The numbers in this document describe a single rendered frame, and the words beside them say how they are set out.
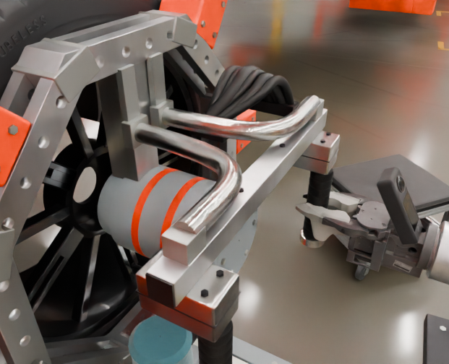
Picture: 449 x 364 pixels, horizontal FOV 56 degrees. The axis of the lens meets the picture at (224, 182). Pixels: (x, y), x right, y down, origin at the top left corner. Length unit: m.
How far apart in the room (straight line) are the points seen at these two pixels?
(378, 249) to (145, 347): 0.37
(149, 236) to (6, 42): 0.29
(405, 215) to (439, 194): 1.12
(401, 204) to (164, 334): 0.39
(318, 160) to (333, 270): 1.20
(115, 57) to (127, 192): 0.19
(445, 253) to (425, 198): 1.07
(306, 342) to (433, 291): 0.58
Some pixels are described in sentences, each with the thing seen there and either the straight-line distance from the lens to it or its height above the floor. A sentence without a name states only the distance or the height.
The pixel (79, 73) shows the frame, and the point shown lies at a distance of 0.48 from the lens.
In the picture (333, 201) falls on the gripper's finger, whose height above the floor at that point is 0.83.
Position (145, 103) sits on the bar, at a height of 1.02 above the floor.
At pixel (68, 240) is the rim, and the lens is 0.70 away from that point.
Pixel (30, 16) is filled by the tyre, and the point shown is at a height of 1.14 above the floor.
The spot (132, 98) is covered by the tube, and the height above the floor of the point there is 1.04.
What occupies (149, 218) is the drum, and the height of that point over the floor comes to 0.89.
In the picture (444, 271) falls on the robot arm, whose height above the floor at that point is 0.81.
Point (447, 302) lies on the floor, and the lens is 1.85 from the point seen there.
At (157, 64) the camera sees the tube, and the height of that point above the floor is 1.07.
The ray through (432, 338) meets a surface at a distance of 1.30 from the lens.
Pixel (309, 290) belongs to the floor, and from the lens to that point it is 1.72.
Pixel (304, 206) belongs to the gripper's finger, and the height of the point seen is 0.83.
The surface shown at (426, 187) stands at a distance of 1.81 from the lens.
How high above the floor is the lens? 1.24
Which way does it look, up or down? 33 degrees down
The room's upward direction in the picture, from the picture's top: straight up
